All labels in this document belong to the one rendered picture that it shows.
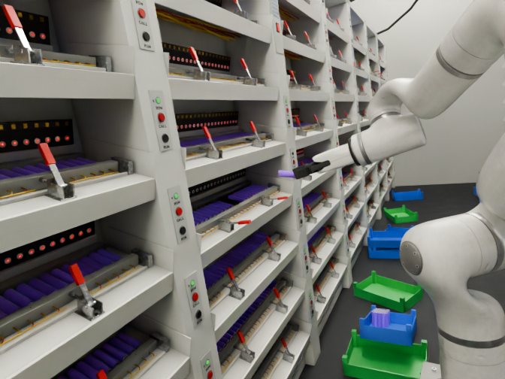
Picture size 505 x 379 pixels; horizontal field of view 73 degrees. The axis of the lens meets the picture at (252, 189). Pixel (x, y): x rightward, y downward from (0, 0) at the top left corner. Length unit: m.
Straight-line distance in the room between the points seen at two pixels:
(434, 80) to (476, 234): 0.29
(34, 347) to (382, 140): 0.77
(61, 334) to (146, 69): 0.49
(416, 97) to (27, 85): 0.66
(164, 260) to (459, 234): 0.57
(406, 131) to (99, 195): 0.65
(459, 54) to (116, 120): 0.64
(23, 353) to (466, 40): 0.81
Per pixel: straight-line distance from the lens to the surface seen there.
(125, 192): 0.66
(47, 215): 0.58
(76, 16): 0.84
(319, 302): 1.75
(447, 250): 0.69
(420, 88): 0.74
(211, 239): 0.89
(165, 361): 0.84
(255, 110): 1.34
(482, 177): 0.66
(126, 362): 0.81
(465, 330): 0.80
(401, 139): 0.86
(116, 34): 0.75
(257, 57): 1.35
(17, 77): 0.59
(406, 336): 1.59
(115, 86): 0.68
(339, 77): 2.68
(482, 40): 0.66
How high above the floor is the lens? 1.02
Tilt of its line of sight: 10 degrees down
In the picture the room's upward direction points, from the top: 8 degrees counter-clockwise
